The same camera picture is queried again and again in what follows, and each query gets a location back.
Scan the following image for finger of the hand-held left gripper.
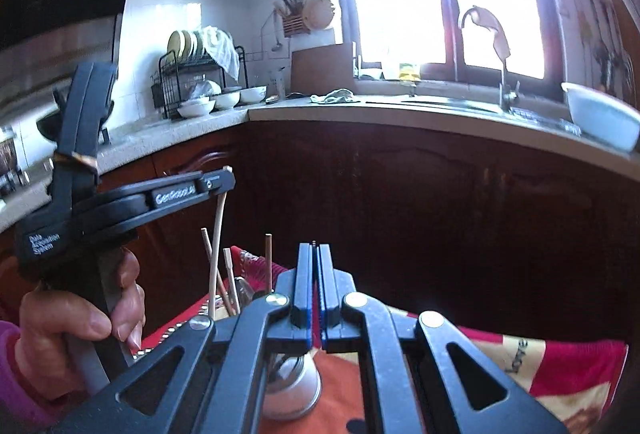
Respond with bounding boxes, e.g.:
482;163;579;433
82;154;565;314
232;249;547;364
165;168;237;196

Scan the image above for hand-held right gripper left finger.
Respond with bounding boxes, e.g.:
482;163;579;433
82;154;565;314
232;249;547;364
50;241;318;434

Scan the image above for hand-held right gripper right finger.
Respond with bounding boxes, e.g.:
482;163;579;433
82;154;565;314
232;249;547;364
317;243;571;434

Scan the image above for light wooden chopstick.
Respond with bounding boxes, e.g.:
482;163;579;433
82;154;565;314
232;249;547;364
208;165;235;321
222;247;242;316

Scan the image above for white utensil holder cup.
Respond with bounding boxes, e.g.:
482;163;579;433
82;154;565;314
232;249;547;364
262;349;322;421

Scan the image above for person's left forearm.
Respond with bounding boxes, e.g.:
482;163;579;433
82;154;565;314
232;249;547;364
0;319;56;422

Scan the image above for person's left hand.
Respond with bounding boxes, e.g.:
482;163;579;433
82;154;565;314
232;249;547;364
14;248;147;397

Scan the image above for white bowl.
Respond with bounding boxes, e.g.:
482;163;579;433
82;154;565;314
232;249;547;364
239;85;269;106
206;89;242;111
175;96;211;119

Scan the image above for stainless steel stove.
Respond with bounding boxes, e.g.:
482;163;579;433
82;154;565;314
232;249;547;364
0;102;58;211

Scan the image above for glass jar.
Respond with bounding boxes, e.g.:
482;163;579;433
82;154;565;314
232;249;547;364
0;126;19;188

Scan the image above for dark wooden lower cabinets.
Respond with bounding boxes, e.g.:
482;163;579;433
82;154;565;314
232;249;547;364
0;118;640;347

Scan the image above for white cloth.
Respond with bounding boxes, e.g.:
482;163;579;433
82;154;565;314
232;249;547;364
202;26;241;81

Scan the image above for row of pale plates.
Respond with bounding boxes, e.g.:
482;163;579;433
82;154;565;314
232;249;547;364
167;29;206;61

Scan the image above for crumpled grey rag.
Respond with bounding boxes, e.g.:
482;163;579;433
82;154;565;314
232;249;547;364
308;88;362;106

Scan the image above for hanging metal ladle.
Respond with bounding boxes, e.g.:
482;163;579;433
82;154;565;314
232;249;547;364
269;11;285;53

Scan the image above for brown cutting board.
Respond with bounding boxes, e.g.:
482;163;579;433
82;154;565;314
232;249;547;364
290;42;357;100

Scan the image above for stone kitchen countertop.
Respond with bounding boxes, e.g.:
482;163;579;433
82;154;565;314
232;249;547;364
0;92;640;215

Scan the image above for round bamboo strainer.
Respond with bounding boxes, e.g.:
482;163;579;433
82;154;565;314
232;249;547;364
303;0;335;32

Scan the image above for steel sink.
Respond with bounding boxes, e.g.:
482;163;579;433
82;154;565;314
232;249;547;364
399;96;582;136

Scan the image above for printed fleece blanket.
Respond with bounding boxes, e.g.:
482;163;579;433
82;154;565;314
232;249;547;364
142;244;629;434

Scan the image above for metal faucet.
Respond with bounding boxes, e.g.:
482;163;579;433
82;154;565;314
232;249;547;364
459;5;522;113

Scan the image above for brown cloth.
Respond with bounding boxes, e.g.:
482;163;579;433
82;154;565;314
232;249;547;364
469;6;512;60

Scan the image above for pale blue basin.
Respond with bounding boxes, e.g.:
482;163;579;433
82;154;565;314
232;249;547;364
560;81;640;154

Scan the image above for black wire dish rack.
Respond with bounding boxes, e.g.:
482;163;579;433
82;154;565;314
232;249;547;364
151;44;249;120

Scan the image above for wall chopstick holder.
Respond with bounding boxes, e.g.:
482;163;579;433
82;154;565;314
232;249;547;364
279;0;312;39

